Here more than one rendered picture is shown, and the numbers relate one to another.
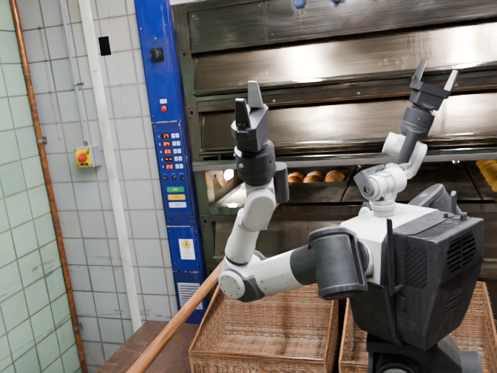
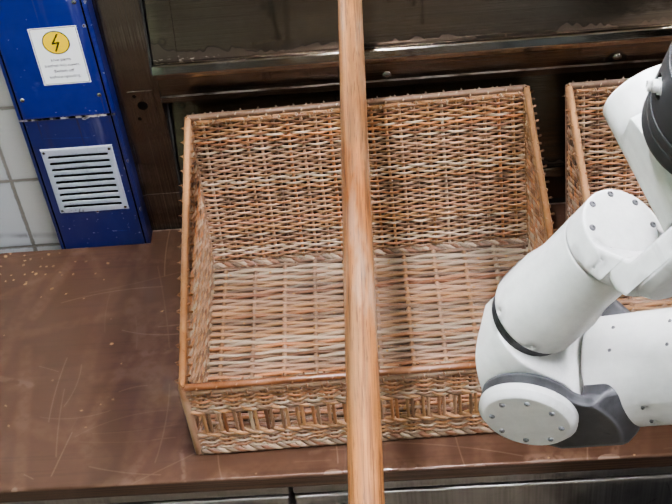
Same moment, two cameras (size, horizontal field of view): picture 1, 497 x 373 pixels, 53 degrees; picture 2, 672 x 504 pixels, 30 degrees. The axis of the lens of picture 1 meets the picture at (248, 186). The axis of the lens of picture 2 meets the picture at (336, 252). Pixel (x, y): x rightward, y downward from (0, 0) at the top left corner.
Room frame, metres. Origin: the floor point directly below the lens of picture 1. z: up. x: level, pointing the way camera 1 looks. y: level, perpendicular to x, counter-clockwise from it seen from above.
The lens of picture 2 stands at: (0.61, 0.34, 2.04)
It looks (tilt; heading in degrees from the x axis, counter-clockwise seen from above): 43 degrees down; 346
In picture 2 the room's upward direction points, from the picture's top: 7 degrees counter-clockwise
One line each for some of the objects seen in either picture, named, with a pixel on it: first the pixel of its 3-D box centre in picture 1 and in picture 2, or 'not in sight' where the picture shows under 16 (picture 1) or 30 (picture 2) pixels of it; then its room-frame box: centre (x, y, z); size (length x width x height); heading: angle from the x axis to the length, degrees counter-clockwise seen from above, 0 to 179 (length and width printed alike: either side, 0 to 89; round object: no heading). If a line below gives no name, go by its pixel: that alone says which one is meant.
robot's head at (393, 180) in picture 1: (384, 188); not in sight; (1.21, -0.34, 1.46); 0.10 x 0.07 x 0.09; 127
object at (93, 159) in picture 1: (87, 156); not in sight; (2.44, 0.77, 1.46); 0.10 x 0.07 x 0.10; 71
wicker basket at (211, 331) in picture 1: (268, 327); (368, 262); (1.93, -0.02, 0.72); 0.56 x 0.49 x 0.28; 73
